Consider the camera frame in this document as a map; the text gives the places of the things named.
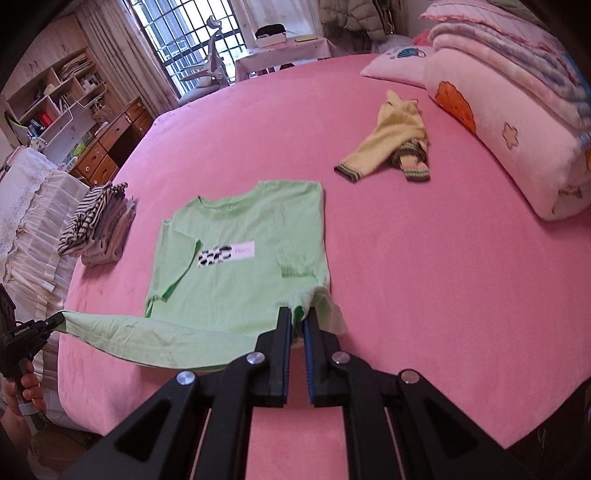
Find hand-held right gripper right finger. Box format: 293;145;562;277
303;306;536;480

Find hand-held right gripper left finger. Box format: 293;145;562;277
55;307;293;480

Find green t-shirt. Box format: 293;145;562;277
62;180;347;372

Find folded grey clothes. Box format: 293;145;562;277
82;194;137;267

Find person's left hand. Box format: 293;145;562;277
4;359;47;418

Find white lace furniture cover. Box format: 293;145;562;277
0;148;88;324

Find folded striped shirt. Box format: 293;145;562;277
58;182;129;257

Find pink bed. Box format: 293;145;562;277
58;53;591;450

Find wooden desk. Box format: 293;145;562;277
69;97;153;185

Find white shelf unit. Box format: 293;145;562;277
2;48;109;153

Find yellow knit sweater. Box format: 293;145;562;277
335;90;432;184

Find cream curtain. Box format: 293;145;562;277
76;0;178;112

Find white office chair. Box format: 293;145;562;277
178;16;232;104

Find rolled cartoon print blanket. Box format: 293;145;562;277
425;48;591;221

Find small table with tablecloth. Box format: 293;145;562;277
235;34;338;81

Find white pink printed pillow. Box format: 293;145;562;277
360;45;435;88

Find barred window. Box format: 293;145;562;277
129;0;250;93

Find white box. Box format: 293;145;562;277
255;24;289;48

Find beige puffer jacket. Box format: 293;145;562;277
318;0;393;44

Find stack of folded pink quilts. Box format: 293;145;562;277
420;0;591;134

